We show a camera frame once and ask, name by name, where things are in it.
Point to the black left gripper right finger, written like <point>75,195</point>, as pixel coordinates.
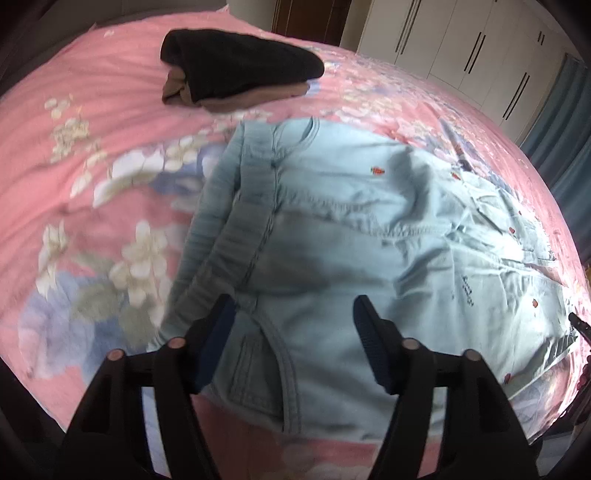
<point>481,438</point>

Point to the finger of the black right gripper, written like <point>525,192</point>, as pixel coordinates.
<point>582,327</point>

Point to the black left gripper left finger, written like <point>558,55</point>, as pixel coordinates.
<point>107,438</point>

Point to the light blue denim pants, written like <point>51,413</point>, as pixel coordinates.
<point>299,218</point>

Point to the blue curtain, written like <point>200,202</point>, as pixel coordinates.
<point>558,144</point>

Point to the pink floral bed sheet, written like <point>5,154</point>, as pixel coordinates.
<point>99,180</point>

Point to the black folded garment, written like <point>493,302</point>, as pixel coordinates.
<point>219,64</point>

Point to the dark wooden door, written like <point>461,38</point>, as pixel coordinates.
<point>321,21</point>

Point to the white wardrobe with black handles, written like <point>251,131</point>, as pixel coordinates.
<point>500,56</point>

